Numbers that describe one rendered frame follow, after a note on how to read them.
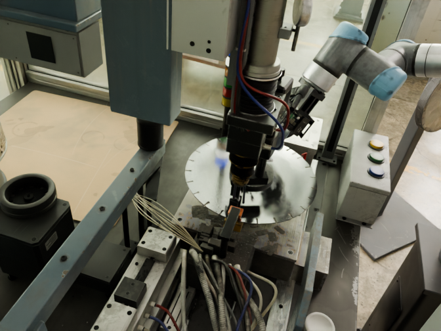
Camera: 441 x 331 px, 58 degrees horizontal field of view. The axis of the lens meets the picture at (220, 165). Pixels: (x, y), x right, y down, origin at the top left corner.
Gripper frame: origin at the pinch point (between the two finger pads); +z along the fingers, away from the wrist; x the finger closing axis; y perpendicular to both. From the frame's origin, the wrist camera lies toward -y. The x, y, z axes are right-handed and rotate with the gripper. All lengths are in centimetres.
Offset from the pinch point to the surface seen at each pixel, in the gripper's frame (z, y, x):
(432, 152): -20, -144, 176
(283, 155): -0.6, -1.8, 7.2
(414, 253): 4, 5, 59
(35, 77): 42, -75, -64
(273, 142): -7.3, 19.1, -7.7
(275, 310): 24.7, 27.5, 14.8
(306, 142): -4.1, -14.9, 17.8
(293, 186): 1.8, 10.3, 8.2
